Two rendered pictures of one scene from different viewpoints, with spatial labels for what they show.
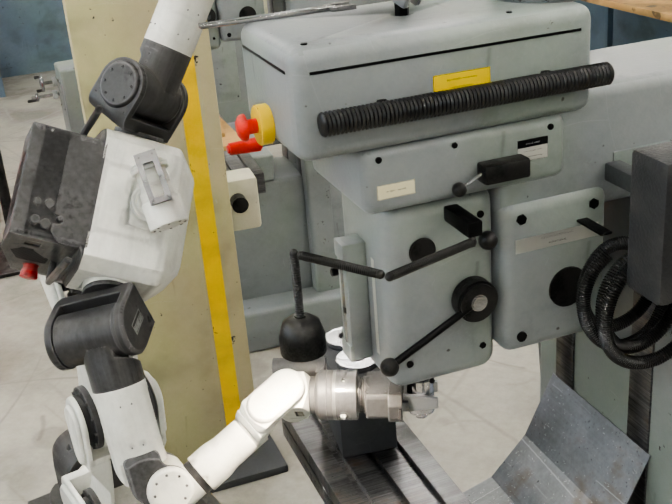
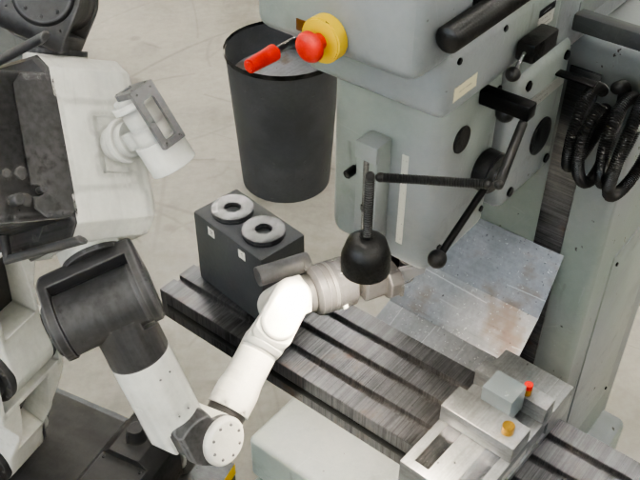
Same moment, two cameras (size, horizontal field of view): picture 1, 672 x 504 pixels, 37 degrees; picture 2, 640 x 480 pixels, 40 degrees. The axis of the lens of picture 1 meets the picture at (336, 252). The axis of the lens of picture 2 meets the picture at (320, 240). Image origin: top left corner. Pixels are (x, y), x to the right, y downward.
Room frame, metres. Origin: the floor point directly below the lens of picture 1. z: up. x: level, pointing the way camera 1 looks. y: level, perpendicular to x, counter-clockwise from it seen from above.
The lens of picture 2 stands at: (0.59, 0.64, 2.27)
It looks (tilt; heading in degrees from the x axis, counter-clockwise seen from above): 40 degrees down; 327
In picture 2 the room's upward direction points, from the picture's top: straight up
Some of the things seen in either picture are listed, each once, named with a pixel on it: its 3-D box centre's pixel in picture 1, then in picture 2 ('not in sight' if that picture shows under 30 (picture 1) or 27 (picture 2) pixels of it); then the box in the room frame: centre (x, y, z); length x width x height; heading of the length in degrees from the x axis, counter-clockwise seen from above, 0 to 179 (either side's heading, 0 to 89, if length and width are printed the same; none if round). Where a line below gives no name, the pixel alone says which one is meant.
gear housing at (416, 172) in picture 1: (433, 144); (438, 21); (1.51, -0.17, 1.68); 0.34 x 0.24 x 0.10; 109
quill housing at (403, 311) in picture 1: (417, 269); (413, 150); (1.50, -0.13, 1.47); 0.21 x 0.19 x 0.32; 19
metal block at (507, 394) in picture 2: not in sight; (502, 397); (1.28, -0.20, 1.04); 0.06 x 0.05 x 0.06; 17
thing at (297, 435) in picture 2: not in sight; (389, 421); (1.50, -0.13, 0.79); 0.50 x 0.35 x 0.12; 109
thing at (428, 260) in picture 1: (432, 258); (510, 152); (1.30, -0.14, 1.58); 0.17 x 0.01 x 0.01; 126
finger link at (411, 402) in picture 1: (420, 403); (410, 273); (1.47, -0.12, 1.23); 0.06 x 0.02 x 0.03; 84
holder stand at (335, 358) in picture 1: (354, 386); (250, 253); (1.88, -0.02, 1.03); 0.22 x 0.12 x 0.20; 11
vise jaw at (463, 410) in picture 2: not in sight; (484, 423); (1.26, -0.15, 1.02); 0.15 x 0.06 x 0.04; 17
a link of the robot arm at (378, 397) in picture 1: (368, 395); (357, 278); (1.51, -0.04, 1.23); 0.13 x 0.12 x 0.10; 174
